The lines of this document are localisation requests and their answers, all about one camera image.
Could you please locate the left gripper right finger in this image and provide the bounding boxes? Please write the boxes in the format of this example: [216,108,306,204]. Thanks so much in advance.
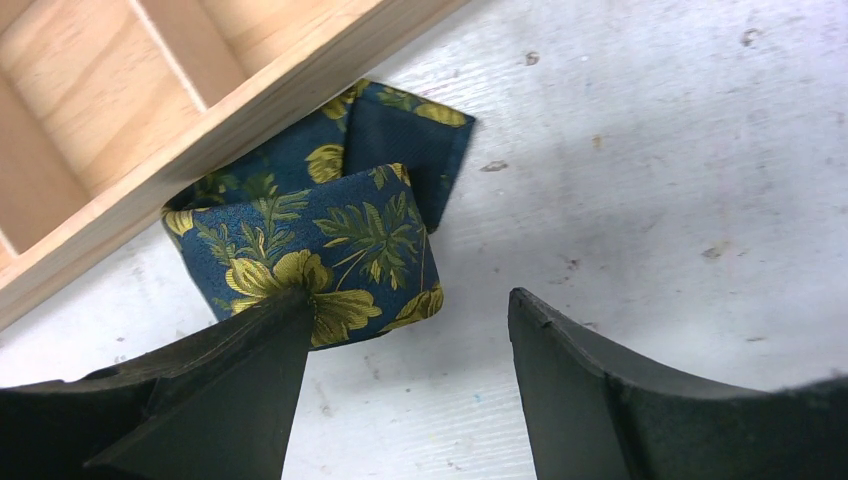
[508,288,847,479]

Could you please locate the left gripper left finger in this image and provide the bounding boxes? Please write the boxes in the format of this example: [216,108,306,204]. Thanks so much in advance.
[1,287,315,479]

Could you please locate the blue yellow floral tie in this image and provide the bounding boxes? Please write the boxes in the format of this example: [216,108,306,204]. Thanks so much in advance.
[161,79,475,349]

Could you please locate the wooden compartment tray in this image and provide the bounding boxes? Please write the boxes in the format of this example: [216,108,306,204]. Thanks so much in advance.
[1,0,459,326]

